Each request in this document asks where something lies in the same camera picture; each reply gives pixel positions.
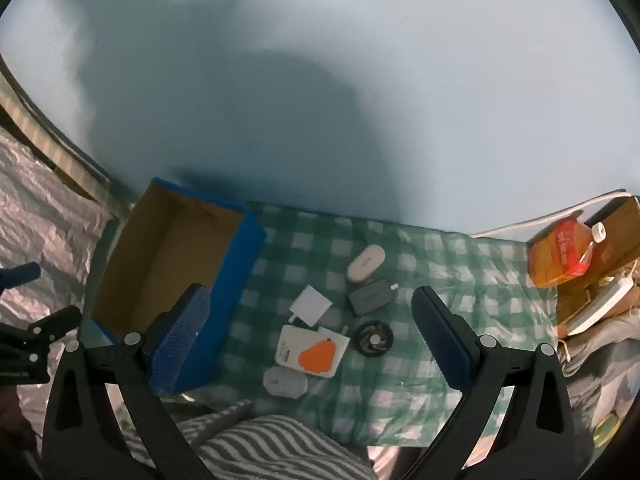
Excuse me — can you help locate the white cable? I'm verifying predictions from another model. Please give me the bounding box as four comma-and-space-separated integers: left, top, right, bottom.
470, 190, 629, 239

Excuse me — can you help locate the silver foil mat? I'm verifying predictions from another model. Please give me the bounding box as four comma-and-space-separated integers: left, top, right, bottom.
0, 125, 122, 411

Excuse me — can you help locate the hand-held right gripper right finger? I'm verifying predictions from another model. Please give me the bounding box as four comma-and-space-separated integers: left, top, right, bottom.
395, 286, 593, 480

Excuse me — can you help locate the green striped fabric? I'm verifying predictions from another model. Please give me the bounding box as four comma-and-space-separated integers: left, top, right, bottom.
0, 67, 114, 197

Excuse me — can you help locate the grey charger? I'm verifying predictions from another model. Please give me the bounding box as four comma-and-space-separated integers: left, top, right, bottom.
348, 280, 399, 317

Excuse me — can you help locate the white power strip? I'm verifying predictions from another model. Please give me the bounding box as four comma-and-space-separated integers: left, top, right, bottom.
566, 277, 637, 337

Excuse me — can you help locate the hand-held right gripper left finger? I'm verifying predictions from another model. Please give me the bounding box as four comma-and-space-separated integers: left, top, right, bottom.
42, 282, 216, 480

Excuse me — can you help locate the white octagonal device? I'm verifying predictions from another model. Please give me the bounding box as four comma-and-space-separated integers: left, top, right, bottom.
263, 366, 309, 401

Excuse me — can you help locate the white package with orange shape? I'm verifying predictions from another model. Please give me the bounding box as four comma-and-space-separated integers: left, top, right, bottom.
275, 324, 351, 378

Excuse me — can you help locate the green round object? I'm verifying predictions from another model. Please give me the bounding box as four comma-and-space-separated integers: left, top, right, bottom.
592, 412, 624, 447

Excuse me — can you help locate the black round fan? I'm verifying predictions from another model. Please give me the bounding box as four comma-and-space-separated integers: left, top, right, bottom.
353, 321, 394, 357

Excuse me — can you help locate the grey cloth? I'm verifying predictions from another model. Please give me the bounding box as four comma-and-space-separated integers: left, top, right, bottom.
559, 310, 640, 461

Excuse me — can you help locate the white cube charger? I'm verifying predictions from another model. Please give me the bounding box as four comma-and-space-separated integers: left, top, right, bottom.
288, 285, 333, 328

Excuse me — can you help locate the white oval case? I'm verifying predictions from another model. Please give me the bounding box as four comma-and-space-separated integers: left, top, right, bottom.
346, 244, 385, 282

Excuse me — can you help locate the green checked cloth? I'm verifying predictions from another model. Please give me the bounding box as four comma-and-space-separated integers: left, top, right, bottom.
210, 202, 561, 448

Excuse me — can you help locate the grey striped clothing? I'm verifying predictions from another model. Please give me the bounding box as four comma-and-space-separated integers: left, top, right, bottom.
120, 399, 381, 480

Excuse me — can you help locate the blue cardboard box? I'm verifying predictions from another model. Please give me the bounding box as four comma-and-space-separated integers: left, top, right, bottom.
89, 176, 267, 395

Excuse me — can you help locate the orange juice bottle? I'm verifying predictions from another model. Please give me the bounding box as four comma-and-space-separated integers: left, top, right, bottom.
529, 215, 608, 289

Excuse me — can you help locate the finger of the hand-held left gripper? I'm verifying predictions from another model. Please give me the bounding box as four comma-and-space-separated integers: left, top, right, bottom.
0, 305, 82, 361
0, 261, 42, 291

